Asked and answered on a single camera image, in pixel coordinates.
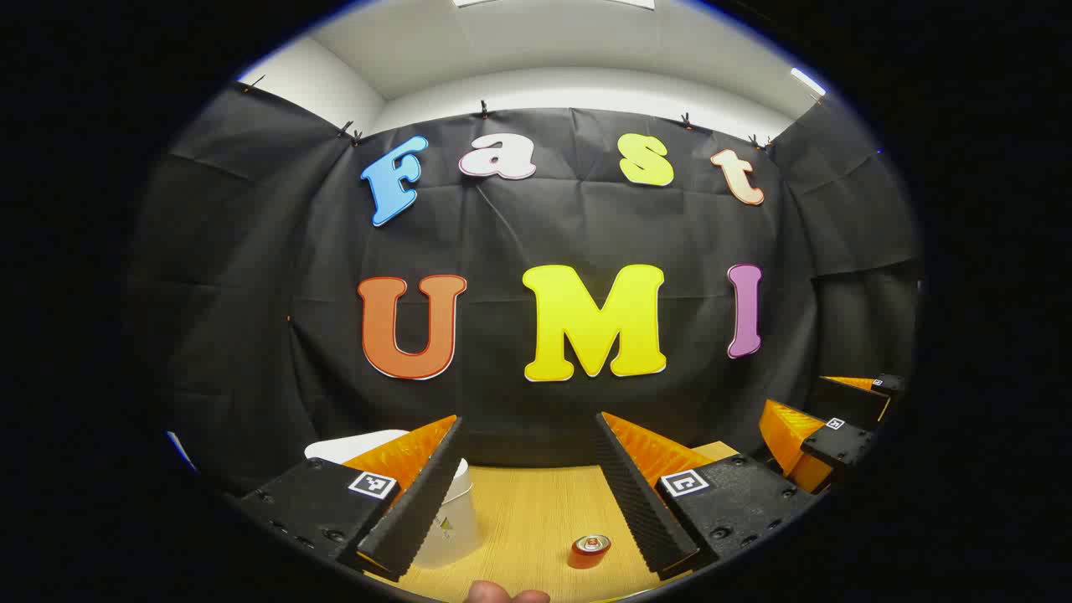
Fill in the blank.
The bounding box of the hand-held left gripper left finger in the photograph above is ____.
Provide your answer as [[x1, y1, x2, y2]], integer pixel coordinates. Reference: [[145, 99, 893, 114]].
[[239, 415, 466, 583]]

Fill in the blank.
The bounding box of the black backdrop cloth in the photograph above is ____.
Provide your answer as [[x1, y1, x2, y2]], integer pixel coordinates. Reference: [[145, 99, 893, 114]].
[[126, 82, 922, 495]]

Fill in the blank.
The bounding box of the white desktop garbage bin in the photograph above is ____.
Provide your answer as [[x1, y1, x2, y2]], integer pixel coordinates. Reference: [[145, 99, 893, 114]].
[[304, 430, 483, 571]]

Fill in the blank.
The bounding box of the red pop can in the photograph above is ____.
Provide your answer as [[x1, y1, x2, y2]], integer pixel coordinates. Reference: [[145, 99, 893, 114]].
[[567, 534, 613, 571]]

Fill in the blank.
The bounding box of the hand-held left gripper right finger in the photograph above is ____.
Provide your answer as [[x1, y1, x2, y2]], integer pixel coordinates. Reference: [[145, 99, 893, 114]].
[[595, 410, 819, 582]]

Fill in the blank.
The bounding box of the row of black cloth clips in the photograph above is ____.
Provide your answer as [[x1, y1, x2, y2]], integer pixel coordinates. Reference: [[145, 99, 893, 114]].
[[241, 75, 776, 153]]

